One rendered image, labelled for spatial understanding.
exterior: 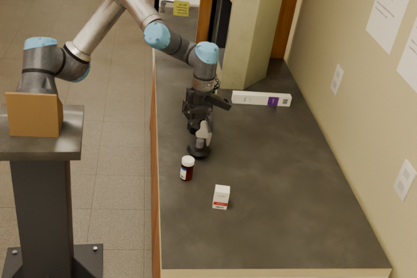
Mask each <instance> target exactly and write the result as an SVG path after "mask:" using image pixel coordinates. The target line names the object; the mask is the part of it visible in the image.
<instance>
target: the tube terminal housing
mask: <svg viewBox="0 0 417 278"><path fill-rule="evenodd" d="M281 4H282V0H233V2H232V7H231V14H230V21H229V26H228V28H229V33H228V40H227V44H226V45H225V53H224V58H223V65H222V70H221V69H220V65H219V62H218V63H217V71H216V74H217V78H218V79H219V80H220V82H221V83H220V89H240V90H244V89H245V88H247V87H249V86H250V85H252V84H254V83H256V82H258V81H260V80H262V79H263V78H265V77H266V73H267V67H268V64H269V59H270V55H271V50H272V44H273V41H274V36H275V32H276V27H277V21H278V18H279V12H280V7H281Z"/></svg>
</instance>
